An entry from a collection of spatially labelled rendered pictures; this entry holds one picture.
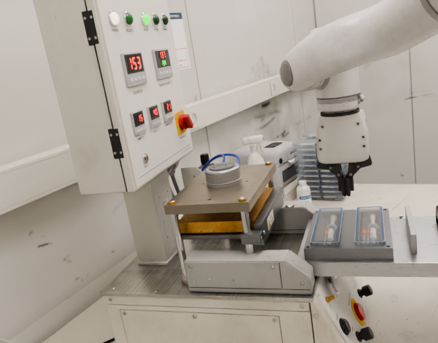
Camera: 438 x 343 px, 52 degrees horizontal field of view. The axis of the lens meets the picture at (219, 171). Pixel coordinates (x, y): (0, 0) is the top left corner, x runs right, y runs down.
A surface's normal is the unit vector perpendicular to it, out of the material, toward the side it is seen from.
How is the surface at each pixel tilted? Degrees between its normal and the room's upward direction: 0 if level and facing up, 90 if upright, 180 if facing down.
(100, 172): 90
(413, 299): 0
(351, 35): 75
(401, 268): 90
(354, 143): 92
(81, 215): 90
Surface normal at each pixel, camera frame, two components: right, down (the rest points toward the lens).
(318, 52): -0.60, 0.09
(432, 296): -0.15, -0.95
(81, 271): 0.86, 0.00
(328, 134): -0.38, 0.29
